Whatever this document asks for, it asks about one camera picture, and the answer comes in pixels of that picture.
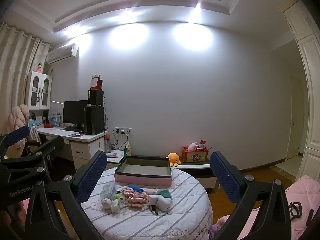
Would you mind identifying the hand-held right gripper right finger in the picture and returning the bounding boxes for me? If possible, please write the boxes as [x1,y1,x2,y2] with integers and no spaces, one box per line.
[209,151,300,240]

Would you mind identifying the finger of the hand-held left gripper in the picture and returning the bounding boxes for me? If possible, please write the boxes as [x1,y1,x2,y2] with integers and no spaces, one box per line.
[15,136,65,178]
[0,125,30,159]

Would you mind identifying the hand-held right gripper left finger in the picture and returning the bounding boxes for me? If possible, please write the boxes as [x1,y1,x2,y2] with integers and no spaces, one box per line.
[25,150,108,240]

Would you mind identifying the rose gold tube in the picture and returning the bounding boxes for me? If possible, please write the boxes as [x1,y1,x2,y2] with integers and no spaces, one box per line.
[127,194,147,208]

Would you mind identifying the pink storage box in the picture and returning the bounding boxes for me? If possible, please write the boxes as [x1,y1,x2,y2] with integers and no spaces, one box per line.
[114,155,173,187]

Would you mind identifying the pink padded jacket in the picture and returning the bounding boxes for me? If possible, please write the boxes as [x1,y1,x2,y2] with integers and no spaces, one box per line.
[5,104,30,158]

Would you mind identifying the black chair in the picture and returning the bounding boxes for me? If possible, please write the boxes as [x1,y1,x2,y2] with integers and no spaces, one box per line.
[24,135,52,163]

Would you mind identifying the clear tissue packet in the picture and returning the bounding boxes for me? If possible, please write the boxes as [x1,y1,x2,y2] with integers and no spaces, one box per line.
[100,183,117,201]

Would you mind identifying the low cabinet dark top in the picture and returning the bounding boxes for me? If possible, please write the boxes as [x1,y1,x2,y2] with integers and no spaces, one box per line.
[172,159,218,193]

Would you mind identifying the white side table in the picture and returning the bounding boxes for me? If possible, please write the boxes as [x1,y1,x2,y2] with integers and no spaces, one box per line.
[106,150,125,164]

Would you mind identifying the white desk with drawers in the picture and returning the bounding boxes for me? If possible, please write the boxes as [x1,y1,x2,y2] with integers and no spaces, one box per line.
[36,125,108,170]

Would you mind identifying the red printed crate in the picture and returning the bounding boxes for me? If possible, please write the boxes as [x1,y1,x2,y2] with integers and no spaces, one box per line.
[182,146,209,163]

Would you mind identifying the black computer monitor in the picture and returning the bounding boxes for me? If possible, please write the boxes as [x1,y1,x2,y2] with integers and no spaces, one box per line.
[62,100,88,130]

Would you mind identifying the white glass door cabinet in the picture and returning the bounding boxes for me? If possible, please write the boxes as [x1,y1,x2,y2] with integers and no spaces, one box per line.
[25,71,53,110]

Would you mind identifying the black computer tower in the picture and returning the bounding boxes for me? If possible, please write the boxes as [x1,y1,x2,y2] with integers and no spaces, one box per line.
[84,106,104,135]

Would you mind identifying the orange octopus plush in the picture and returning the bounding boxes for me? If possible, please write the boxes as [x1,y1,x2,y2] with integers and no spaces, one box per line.
[166,152,181,167]

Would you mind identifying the black speaker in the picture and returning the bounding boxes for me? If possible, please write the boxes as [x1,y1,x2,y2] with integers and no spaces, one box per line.
[88,90,104,107]

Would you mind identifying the white rounded container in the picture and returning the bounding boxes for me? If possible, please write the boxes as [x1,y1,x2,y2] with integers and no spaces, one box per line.
[156,196,173,212]

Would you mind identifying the beige curtain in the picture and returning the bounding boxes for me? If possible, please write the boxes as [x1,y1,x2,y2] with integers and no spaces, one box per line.
[0,22,48,130]

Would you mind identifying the pink blanket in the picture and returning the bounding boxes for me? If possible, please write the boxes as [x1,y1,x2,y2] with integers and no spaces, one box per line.
[212,175,320,240]

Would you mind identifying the red gift box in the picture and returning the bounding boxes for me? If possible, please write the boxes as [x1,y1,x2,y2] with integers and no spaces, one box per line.
[90,74,103,91]

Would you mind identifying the striped white tablecloth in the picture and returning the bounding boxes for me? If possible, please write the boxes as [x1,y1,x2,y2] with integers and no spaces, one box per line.
[80,166,213,240]

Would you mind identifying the white door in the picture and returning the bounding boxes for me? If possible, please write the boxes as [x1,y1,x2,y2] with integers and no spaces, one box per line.
[285,77,304,160]

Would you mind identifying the white air conditioner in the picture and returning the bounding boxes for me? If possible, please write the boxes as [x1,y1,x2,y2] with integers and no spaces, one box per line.
[46,43,78,64]

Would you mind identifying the white wardrobe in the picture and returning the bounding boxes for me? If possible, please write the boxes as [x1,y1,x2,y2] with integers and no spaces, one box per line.
[277,0,320,180]

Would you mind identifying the black power cables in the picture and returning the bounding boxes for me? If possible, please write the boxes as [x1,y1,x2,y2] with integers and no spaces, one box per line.
[112,129,121,148]

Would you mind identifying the black frame object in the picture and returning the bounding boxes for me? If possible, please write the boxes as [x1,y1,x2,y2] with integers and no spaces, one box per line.
[289,201,303,220]

